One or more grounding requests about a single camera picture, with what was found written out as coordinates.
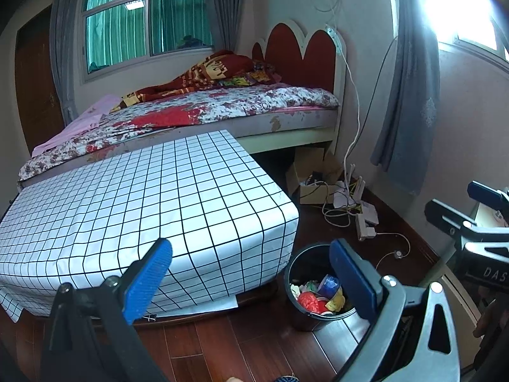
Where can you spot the pink cloth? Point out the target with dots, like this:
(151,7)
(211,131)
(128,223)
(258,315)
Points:
(87,117)

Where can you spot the floral bedsheet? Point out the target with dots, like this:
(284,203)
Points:
(238,99)

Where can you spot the white small table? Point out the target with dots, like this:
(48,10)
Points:
(483,219)

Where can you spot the grey mattress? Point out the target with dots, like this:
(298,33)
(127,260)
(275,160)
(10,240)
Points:
(278,121)

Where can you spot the window with green curtains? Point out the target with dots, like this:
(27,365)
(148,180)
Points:
(119,28)

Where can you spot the person's right hand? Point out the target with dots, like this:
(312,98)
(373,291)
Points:
(495,320)

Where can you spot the grey curtain with snowflake print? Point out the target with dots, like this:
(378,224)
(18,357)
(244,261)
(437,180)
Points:
(413,107)

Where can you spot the bright side window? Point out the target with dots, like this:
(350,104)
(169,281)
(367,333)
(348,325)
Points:
(469,8)

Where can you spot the red patterned blanket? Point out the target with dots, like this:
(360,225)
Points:
(214,65)

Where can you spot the cardboard box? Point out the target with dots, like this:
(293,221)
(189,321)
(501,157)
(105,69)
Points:
(310,159)

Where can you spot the yellow cloth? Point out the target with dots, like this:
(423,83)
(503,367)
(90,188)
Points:
(336,302)

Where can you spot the bed frame with red headboard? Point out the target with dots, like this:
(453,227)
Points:
(286,47)

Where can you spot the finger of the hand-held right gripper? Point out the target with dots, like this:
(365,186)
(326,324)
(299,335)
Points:
(483,193)
(445,217)

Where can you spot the white checked tablecloth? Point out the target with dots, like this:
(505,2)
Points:
(159,191)

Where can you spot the blue cup with yellow cloth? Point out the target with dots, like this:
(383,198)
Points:
(330,284)

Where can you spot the white power strip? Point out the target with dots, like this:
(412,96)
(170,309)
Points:
(368,225)

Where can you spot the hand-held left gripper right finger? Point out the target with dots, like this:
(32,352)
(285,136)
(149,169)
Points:
(356,278)

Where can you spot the blue patterned slipper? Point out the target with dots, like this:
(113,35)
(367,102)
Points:
(286,379)

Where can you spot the red plastic bag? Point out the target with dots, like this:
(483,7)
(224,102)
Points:
(312,302)

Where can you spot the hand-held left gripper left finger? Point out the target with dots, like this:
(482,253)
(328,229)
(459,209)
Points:
(147,282)

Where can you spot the brown wooden door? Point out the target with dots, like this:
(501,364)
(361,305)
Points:
(35,87)

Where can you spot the white router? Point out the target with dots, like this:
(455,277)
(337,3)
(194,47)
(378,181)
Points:
(342,199)

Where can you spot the black trash bin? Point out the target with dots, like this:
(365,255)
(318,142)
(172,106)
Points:
(302,320)

